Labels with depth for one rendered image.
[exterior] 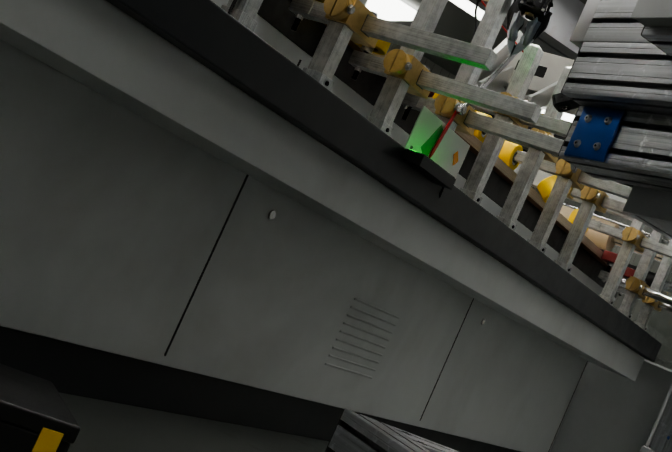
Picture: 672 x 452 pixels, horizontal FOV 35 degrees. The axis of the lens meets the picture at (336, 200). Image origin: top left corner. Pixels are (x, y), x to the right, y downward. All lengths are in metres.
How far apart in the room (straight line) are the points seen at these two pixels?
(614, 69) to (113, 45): 0.74
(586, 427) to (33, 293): 3.13
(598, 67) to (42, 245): 0.95
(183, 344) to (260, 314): 0.24
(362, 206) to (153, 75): 0.70
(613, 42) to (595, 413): 3.06
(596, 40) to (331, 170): 0.59
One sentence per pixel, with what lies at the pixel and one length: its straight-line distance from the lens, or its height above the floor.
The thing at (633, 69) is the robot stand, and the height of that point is 0.86.
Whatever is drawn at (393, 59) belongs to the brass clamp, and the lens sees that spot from 2.11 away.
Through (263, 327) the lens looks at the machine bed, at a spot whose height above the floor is 0.24.
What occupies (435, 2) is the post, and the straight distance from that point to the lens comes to 2.16.
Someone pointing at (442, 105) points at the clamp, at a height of 0.84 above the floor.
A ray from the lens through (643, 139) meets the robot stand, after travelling 1.62.
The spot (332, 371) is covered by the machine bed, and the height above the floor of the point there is 0.19.
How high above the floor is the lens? 0.40
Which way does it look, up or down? 4 degrees up
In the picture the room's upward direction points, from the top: 24 degrees clockwise
